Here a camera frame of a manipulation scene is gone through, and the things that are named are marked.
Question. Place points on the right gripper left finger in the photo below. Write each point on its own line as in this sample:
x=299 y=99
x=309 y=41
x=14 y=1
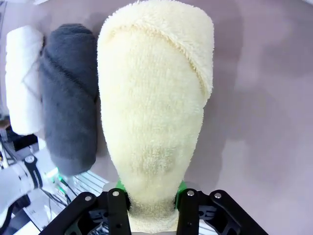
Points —
x=115 y=215

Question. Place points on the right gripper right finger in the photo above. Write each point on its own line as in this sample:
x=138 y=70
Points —
x=190 y=215

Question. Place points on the yellow towel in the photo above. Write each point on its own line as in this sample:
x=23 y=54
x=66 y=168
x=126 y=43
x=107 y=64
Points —
x=151 y=98

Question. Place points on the white towel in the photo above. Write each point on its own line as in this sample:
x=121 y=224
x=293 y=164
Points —
x=22 y=85

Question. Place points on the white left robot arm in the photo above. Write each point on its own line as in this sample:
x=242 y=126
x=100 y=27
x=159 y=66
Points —
x=12 y=181

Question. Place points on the black box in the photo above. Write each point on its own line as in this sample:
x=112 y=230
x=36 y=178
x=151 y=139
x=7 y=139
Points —
x=24 y=144

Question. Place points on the dark grey rolled towel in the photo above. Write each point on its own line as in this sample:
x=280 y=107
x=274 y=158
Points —
x=68 y=102

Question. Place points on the aluminium frame profile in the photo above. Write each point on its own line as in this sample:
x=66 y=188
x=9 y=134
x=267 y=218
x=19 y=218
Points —
x=90 y=182

